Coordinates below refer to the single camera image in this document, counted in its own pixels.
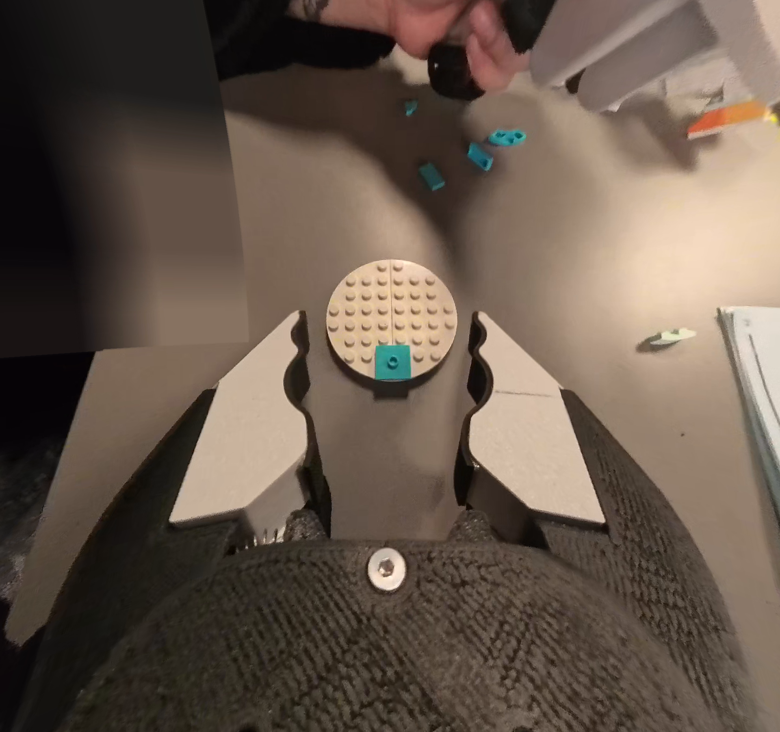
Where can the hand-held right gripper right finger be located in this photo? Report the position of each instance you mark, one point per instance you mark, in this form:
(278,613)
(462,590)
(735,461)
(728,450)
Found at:
(530,451)

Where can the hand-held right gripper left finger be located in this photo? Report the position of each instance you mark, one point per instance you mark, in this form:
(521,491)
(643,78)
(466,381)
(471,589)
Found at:
(244,439)

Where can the teal square lego tile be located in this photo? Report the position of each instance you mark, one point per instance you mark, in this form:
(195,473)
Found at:
(384,369)

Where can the round tan lego plate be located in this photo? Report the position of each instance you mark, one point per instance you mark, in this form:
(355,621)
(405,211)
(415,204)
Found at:
(365,305)

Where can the person's left forearm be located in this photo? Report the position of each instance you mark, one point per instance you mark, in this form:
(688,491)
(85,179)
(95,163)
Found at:
(262,13)

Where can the colourful lego set box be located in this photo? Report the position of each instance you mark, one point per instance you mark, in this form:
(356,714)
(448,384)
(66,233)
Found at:
(725,122)

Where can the teal lego brick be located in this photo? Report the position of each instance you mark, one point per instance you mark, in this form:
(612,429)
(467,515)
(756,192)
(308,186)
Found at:
(478,156)
(431,176)
(411,108)
(499,138)

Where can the pale green lego piece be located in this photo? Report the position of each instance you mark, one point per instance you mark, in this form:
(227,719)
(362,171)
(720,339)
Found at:
(667,338)

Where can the open lego instruction booklet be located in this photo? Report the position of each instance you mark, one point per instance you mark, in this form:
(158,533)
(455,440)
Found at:
(758,366)

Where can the person's left hand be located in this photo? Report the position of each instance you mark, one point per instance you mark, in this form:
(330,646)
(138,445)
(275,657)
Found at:
(414,1)

